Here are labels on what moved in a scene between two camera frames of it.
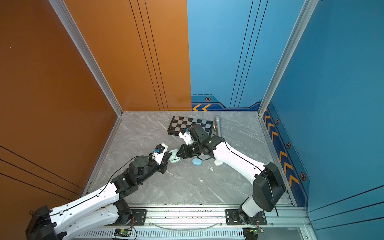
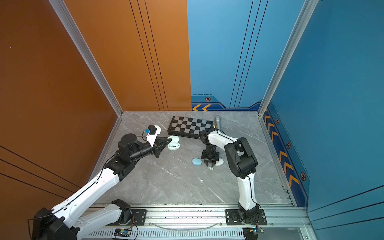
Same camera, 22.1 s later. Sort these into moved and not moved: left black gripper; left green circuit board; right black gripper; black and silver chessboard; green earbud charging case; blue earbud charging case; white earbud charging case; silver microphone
Moved: green earbud charging case; left black gripper; right black gripper
Not moved: left green circuit board; white earbud charging case; blue earbud charging case; silver microphone; black and silver chessboard
